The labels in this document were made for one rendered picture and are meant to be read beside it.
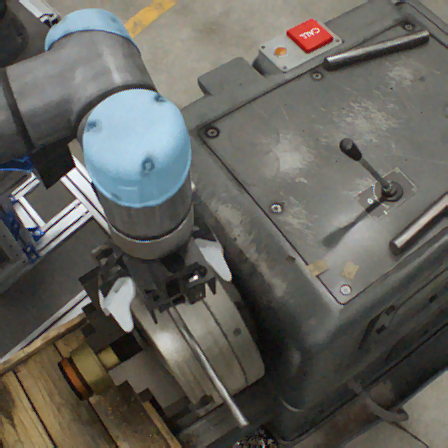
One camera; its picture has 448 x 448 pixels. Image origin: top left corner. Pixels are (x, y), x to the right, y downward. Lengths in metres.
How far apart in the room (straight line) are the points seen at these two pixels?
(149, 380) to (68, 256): 1.20
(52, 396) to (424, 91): 0.87
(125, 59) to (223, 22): 2.48
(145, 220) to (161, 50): 2.42
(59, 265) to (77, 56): 1.65
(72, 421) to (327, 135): 0.69
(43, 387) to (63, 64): 0.85
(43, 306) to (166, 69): 1.21
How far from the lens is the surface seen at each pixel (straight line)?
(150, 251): 0.55
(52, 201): 2.27
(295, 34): 1.14
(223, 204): 0.95
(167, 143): 0.45
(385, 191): 0.96
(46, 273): 2.15
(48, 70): 0.53
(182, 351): 0.91
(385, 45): 1.13
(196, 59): 2.84
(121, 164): 0.45
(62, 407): 1.26
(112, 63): 0.52
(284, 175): 0.97
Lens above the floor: 2.07
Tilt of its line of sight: 61 degrees down
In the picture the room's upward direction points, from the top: 5 degrees counter-clockwise
